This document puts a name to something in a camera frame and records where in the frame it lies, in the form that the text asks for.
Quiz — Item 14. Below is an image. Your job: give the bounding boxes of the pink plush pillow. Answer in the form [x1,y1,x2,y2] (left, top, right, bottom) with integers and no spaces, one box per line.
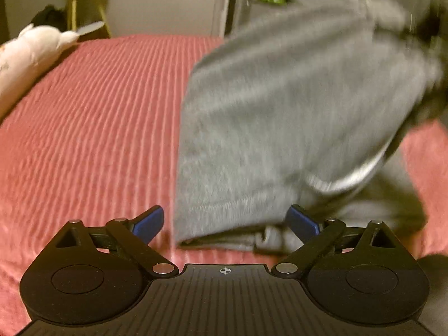
[0,23,79,121]

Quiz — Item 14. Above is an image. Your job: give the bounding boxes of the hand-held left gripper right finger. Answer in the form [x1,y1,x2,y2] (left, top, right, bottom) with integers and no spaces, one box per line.
[271,204,395,277]

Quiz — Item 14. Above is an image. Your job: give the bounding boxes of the yellow side table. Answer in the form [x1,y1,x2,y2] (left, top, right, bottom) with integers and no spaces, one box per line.
[52,0,112,39]

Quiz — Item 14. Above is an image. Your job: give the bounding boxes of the black cloth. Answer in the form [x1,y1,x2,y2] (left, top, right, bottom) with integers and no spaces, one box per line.
[31,5,67,30]

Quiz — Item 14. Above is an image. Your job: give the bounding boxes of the pink ribbed blanket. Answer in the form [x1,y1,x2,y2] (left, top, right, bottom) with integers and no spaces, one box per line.
[0,34,448,326]

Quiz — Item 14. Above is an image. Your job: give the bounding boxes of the grey pants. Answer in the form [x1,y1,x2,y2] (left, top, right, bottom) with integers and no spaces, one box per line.
[174,0,442,254]

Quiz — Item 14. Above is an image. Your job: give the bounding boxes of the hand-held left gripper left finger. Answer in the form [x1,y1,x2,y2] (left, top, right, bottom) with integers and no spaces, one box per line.
[55,205,179,277]

